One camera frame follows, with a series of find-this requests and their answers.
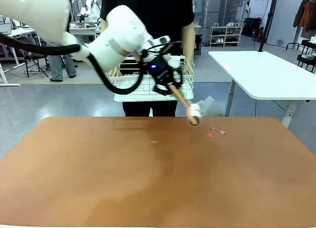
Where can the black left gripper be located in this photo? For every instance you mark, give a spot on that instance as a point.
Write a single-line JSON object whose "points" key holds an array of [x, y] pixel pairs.
{"points": [[159, 70]]}

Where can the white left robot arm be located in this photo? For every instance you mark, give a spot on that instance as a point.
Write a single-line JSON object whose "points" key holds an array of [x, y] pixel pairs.
{"points": [[118, 28]]}

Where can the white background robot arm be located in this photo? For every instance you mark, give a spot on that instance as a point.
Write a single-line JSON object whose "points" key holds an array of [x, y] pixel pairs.
{"points": [[87, 9]]}

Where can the person's left forearm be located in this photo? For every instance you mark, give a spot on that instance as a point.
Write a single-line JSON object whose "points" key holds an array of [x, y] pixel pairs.
{"points": [[188, 40]]}

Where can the person's left hand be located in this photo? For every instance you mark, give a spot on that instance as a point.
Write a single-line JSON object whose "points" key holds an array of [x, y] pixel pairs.
{"points": [[189, 63]]}

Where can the white plastic cutlery holder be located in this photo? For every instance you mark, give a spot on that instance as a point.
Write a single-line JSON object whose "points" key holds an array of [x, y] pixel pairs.
{"points": [[176, 61]]}

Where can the clear plastic bag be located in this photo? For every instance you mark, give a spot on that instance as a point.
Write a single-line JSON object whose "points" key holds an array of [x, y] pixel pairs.
{"points": [[212, 108]]}

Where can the person's black-clothed body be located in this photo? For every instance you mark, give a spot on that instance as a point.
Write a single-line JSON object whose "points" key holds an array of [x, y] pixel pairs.
{"points": [[158, 15]]}

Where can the light wooden shoe rack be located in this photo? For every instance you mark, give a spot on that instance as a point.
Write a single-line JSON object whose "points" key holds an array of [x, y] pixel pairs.
{"points": [[225, 36]]}

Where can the grey metal cabinets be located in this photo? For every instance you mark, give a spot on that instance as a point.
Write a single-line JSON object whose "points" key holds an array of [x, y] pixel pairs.
{"points": [[219, 6]]}

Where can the white side table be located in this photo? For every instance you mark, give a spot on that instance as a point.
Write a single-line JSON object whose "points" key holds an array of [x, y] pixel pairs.
{"points": [[266, 75]]}

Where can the black bags pile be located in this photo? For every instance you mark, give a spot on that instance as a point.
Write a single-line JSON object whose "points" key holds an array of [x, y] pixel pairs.
{"points": [[253, 26]]}

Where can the white background workbench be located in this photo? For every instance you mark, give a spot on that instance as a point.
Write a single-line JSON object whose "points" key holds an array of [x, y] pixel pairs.
{"points": [[82, 30]]}

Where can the background person in jeans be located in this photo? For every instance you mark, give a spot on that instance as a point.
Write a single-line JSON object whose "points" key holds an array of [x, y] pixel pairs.
{"points": [[58, 67]]}

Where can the black vertical stand pole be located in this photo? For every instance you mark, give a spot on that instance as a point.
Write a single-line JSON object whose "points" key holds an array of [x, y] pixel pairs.
{"points": [[269, 18]]}

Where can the black clothes rack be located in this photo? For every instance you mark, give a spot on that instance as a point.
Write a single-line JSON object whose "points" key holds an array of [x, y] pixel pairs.
{"points": [[292, 44]]}

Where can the black utility cart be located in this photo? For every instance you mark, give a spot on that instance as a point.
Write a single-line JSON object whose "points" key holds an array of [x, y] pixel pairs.
{"points": [[307, 56]]}

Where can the black folding chair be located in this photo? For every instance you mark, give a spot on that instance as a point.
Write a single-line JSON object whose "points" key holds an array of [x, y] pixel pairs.
{"points": [[34, 59]]}

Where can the hanging dark orange jackets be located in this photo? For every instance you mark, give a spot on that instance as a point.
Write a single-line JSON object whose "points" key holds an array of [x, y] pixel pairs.
{"points": [[307, 14]]}

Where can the white background desk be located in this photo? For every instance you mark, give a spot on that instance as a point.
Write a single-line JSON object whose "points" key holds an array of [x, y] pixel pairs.
{"points": [[14, 33]]}

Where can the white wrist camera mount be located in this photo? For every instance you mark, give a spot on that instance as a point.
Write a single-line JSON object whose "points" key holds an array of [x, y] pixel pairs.
{"points": [[160, 41]]}

